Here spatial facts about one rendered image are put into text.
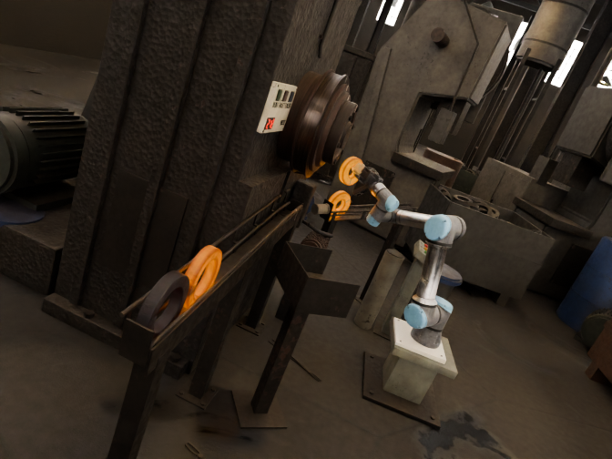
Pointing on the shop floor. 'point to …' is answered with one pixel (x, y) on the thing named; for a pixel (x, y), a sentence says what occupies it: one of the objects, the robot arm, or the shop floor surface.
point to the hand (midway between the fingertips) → (352, 168)
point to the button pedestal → (403, 292)
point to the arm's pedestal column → (401, 387)
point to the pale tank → (558, 29)
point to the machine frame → (182, 149)
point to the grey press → (570, 177)
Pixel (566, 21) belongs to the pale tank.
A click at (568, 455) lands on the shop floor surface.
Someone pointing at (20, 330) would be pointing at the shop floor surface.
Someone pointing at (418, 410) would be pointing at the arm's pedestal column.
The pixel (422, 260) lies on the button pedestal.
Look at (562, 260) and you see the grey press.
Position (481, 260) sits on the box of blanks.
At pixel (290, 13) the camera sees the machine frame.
